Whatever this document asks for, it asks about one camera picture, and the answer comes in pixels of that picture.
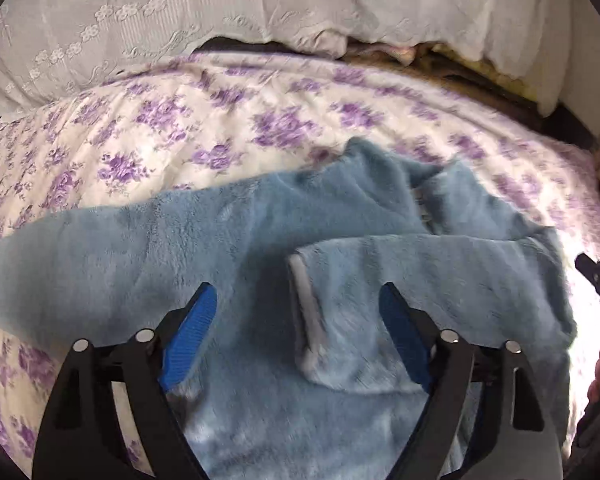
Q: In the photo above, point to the white lace cover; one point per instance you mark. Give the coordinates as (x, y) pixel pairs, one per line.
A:
(53, 48)

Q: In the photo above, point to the blue fleece zip jacket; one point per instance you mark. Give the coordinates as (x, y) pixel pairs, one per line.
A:
(298, 377)

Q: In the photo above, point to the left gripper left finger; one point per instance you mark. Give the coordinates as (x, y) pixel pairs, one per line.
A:
(80, 435)

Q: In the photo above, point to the purple floral bed sheet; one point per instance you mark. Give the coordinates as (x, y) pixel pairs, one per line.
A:
(227, 116)

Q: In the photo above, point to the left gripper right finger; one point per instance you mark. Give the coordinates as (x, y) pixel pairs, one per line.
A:
(513, 436)

